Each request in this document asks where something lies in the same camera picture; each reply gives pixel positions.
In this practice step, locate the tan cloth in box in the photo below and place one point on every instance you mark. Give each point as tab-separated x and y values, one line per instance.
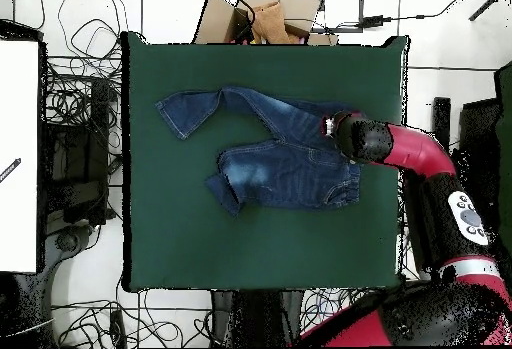
270	23

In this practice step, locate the black power adapter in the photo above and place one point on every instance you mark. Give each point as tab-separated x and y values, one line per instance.
374	21

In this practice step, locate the dark metal frame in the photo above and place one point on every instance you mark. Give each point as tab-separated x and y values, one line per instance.
361	5

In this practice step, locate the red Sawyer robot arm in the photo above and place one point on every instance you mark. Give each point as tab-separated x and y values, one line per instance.
420	153

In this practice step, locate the brown cardboard box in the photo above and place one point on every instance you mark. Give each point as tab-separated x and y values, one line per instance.
216	21

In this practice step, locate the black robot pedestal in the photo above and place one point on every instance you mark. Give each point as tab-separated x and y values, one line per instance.
256	317

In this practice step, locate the black strip with white print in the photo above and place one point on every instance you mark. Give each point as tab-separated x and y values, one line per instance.
10	170

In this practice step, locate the white board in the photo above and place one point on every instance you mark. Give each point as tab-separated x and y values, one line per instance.
18	145

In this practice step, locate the blue denim jeans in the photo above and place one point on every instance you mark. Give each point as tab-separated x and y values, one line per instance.
288	165

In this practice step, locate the black upright post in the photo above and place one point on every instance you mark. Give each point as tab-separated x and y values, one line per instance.
442	117

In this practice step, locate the black flat panel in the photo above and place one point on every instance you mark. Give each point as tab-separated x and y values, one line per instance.
480	133

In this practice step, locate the dark green table cloth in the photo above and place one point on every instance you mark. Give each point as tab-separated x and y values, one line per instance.
180	245

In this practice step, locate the black power strip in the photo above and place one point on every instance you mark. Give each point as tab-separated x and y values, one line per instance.
118	329

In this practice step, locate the black equipment rack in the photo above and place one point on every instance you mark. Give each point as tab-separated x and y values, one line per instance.
80	157

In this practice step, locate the dark green cloth sheet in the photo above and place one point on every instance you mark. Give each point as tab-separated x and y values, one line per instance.
506	145

